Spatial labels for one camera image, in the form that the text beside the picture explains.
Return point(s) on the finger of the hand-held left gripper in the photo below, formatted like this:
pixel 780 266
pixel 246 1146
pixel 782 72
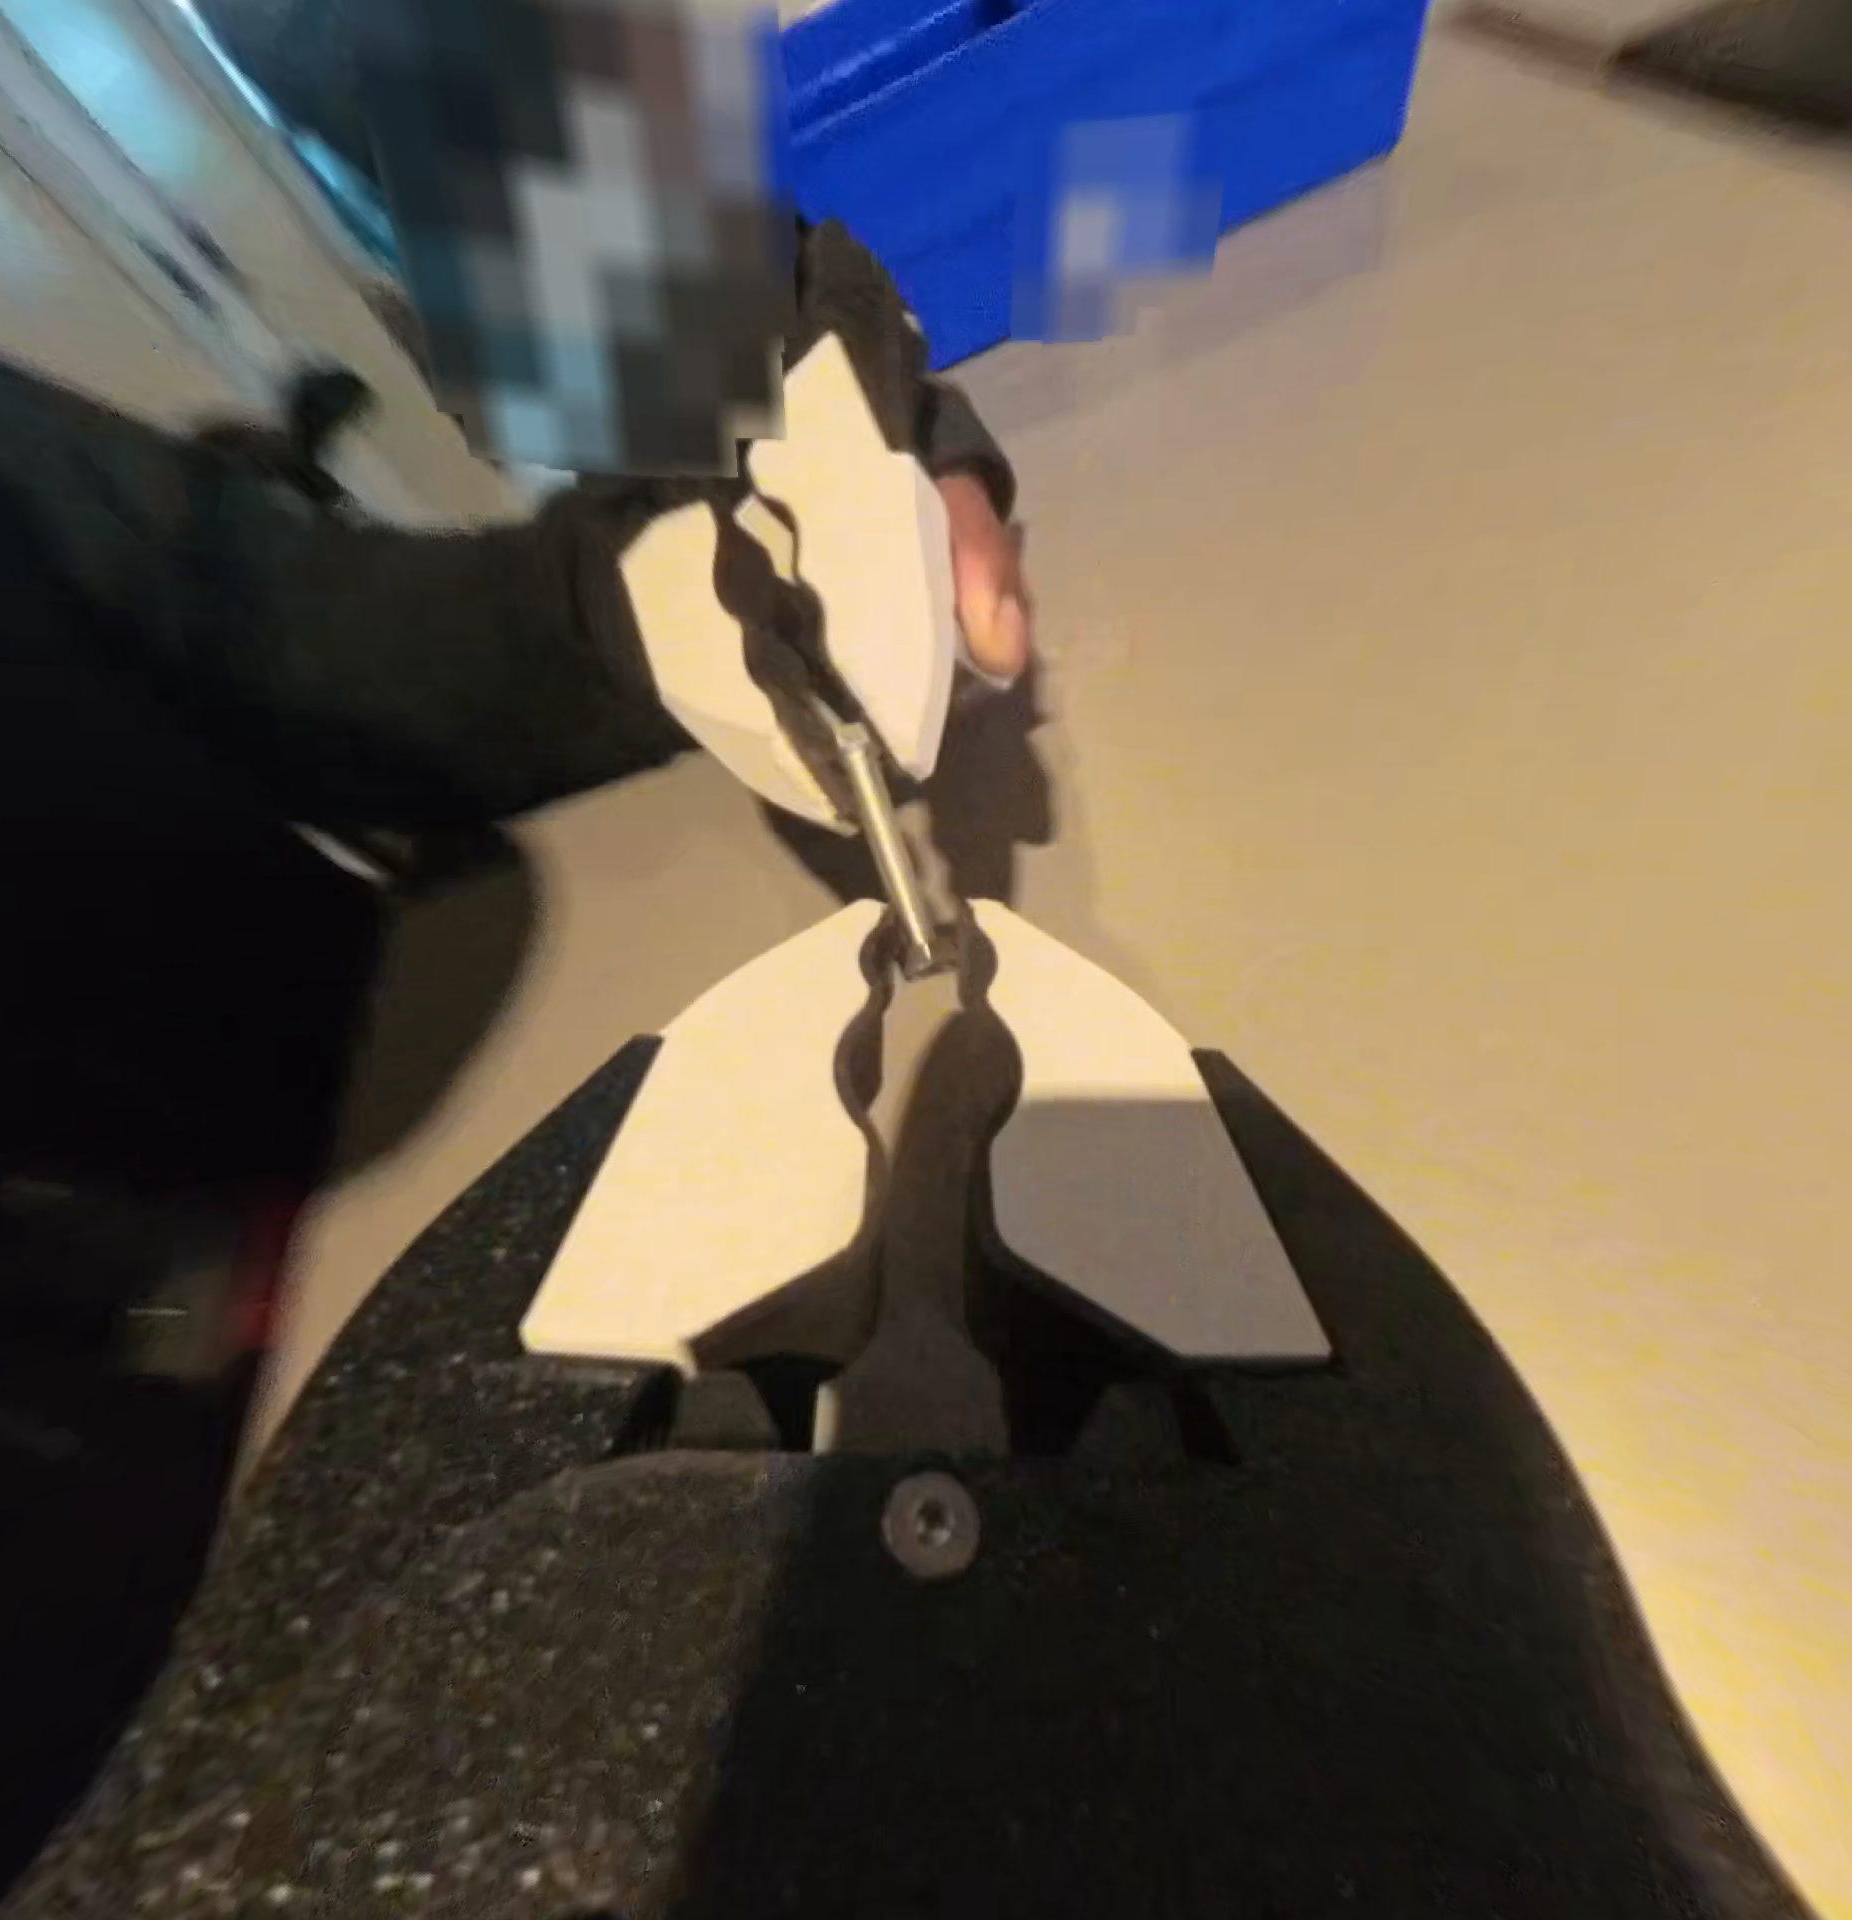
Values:
pixel 874 555
pixel 702 645

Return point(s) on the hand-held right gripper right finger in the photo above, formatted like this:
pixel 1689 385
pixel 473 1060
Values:
pixel 1152 1199

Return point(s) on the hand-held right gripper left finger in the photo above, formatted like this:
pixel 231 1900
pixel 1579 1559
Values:
pixel 718 1155

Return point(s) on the silver bolt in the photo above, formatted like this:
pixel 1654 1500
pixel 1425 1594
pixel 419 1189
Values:
pixel 880 833

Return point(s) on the silver nut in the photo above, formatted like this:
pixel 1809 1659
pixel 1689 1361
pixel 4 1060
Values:
pixel 923 955

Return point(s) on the person's left forearm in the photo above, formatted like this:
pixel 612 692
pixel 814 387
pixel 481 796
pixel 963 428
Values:
pixel 340 631

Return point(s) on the person's left hand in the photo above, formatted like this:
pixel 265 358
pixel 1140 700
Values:
pixel 989 585

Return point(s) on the blue plastic bin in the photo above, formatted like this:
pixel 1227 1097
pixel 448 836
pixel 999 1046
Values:
pixel 1316 119

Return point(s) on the person's dark jacket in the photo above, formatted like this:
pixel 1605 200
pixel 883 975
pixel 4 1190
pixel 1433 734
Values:
pixel 115 1125

